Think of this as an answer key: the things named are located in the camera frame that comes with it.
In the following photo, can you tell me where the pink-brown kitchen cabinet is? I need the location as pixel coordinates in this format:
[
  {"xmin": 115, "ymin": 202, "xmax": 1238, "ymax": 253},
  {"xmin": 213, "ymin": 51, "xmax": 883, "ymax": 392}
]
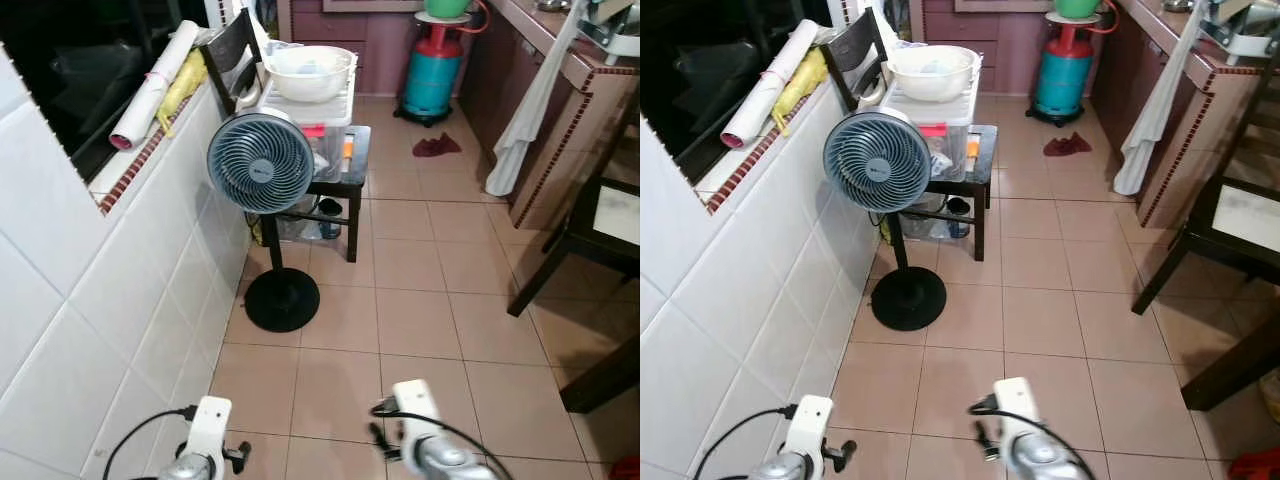
[
  {"xmin": 904, "ymin": 0, "xmax": 1053, "ymax": 97},
  {"xmin": 274, "ymin": 0, "xmax": 423, "ymax": 97}
]

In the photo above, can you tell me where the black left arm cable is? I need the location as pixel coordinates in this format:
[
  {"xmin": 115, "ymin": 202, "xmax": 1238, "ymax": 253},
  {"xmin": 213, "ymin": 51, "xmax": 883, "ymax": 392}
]
[
  {"xmin": 692, "ymin": 403, "xmax": 798, "ymax": 480},
  {"xmin": 102, "ymin": 404, "xmax": 197, "ymax": 480}
]

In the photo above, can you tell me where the yellow cloth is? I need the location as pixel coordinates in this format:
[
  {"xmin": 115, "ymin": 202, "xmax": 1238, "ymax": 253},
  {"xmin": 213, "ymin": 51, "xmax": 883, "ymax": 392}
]
[
  {"xmin": 769, "ymin": 47, "xmax": 830, "ymax": 137},
  {"xmin": 154, "ymin": 49, "xmax": 209, "ymax": 139}
]

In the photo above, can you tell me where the black wooden chair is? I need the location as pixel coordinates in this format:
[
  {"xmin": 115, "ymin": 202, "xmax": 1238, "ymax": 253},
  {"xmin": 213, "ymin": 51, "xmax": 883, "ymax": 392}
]
[
  {"xmin": 820, "ymin": 7, "xmax": 890, "ymax": 114},
  {"xmin": 197, "ymin": 7, "xmax": 267, "ymax": 117}
]

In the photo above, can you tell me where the teal and red gas cylinder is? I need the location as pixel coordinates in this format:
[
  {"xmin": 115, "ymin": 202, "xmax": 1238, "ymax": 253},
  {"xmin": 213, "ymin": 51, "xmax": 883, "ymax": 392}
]
[
  {"xmin": 1028, "ymin": 14, "xmax": 1098, "ymax": 128},
  {"xmin": 398, "ymin": 14, "xmax": 468, "ymax": 128}
]

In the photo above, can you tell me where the small black side table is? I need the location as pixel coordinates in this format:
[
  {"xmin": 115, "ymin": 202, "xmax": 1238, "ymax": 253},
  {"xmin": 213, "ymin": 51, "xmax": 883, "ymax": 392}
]
[
  {"xmin": 884, "ymin": 124, "xmax": 999, "ymax": 264},
  {"xmin": 257, "ymin": 124, "xmax": 372, "ymax": 264}
]

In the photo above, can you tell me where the white hanging cloth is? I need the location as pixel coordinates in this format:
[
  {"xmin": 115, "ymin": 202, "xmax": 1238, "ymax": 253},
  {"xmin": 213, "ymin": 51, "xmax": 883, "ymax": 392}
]
[
  {"xmin": 485, "ymin": 0, "xmax": 593, "ymax": 198},
  {"xmin": 1112, "ymin": 0, "xmax": 1218, "ymax": 198}
]

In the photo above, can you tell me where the rolled white paper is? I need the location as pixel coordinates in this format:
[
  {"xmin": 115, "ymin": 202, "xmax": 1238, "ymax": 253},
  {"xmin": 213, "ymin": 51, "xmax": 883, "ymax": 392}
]
[
  {"xmin": 719, "ymin": 19, "xmax": 820, "ymax": 151},
  {"xmin": 109, "ymin": 19, "xmax": 202, "ymax": 152}
]

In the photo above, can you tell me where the dark wooden glass-top table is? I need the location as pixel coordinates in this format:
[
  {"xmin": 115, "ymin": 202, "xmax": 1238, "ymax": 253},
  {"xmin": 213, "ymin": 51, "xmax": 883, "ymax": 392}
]
[
  {"xmin": 1131, "ymin": 55, "xmax": 1280, "ymax": 317},
  {"xmin": 506, "ymin": 95, "xmax": 641, "ymax": 318}
]

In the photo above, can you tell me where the brown tiled counter cabinet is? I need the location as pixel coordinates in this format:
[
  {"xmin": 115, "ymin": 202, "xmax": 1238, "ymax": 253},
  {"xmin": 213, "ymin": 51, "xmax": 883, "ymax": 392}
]
[
  {"xmin": 1089, "ymin": 0, "xmax": 1280, "ymax": 232},
  {"xmin": 459, "ymin": 0, "xmax": 641, "ymax": 232}
]

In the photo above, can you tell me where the grey pedestal fan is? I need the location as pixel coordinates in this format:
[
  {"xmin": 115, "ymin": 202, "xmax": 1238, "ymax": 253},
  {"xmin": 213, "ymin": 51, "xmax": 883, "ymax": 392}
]
[
  {"xmin": 823, "ymin": 106, "xmax": 948, "ymax": 333},
  {"xmin": 207, "ymin": 108, "xmax": 322, "ymax": 334}
]

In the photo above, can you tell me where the white plastic basin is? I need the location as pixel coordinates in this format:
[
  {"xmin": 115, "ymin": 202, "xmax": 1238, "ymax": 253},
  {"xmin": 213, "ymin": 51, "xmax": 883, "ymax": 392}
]
[
  {"xmin": 261, "ymin": 44, "xmax": 358, "ymax": 104},
  {"xmin": 885, "ymin": 44, "xmax": 982, "ymax": 104}
]

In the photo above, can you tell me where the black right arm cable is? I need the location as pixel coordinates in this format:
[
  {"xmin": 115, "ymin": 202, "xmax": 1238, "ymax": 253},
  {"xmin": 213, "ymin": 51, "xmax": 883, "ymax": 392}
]
[
  {"xmin": 967, "ymin": 394, "xmax": 1102, "ymax": 480},
  {"xmin": 371, "ymin": 398, "xmax": 517, "ymax": 480}
]

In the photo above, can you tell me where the grey metal appliance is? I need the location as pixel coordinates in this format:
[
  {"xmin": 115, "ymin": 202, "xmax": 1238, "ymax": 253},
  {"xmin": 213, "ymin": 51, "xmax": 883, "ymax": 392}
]
[
  {"xmin": 574, "ymin": 0, "xmax": 641, "ymax": 58},
  {"xmin": 1199, "ymin": 0, "xmax": 1280, "ymax": 63}
]

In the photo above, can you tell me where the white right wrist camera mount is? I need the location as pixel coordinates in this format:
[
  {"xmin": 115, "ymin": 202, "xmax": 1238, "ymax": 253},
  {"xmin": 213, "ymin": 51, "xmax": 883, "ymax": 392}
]
[
  {"xmin": 992, "ymin": 376, "xmax": 1042, "ymax": 443},
  {"xmin": 392, "ymin": 379, "xmax": 444, "ymax": 447}
]

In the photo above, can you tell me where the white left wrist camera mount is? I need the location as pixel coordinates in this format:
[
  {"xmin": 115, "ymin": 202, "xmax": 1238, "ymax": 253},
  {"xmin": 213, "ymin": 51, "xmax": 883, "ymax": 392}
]
[
  {"xmin": 186, "ymin": 396, "xmax": 234, "ymax": 479},
  {"xmin": 784, "ymin": 394, "xmax": 835, "ymax": 473}
]

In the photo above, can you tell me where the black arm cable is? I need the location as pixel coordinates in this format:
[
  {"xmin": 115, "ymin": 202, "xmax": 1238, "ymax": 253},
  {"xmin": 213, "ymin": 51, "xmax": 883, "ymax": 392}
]
[
  {"xmin": 967, "ymin": 394, "xmax": 1102, "ymax": 480},
  {"xmin": 692, "ymin": 403, "xmax": 798, "ymax": 480},
  {"xmin": 371, "ymin": 398, "xmax": 517, "ymax": 480},
  {"xmin": 102, "ymin": 404, "xmax": 197, "ymax": 480}
]

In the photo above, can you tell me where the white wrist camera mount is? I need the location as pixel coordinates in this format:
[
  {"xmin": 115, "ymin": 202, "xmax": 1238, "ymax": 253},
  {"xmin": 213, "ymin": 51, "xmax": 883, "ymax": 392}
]
[
  {"xmin": 992, "ymin": 376, "xmax": 1042, "ymax": 443},
  {"xmin": 784, "ymin": 394, "xmax": 835, "ymax": 473},
  {"xmin": 186, "ymin": 396, "xmax": 234, "ymax": 479},
  {"xmin": 392, "ymin": 379, "xmax": 444, "ymax": 447}
]

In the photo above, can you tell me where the dark wooden furniture beam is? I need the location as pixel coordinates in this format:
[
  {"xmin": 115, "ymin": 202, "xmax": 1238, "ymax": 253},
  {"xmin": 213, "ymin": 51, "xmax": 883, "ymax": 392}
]
[
  {"xmin": 559, "ymin": 334, "xmax": 641, "ymax": 415},
  {"xmin": 1179, "ymin": 314, "xmax": 1280, "ymax": 412}
]

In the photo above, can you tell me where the clear plastic storage box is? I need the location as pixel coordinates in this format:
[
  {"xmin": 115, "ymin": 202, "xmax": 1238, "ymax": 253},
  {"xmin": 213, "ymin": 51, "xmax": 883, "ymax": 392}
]
[
  {"xmin": 257, "ymin": 76, "xmax": 359, "ymax": 183},
  {"xmin": 883, "ymin": 76, "xmax": 983, "ymax": 183}
]

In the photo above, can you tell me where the dark red rag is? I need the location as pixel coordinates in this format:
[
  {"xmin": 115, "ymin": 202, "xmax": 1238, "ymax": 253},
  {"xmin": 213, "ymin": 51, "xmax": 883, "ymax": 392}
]
[
  {"xmin": 411, "ymin": 132, "xmax": 464, "ymax": 160},
  {"xmin": 1042, "ymin": 131, "xmax": 1094, "ymax": 159}
]

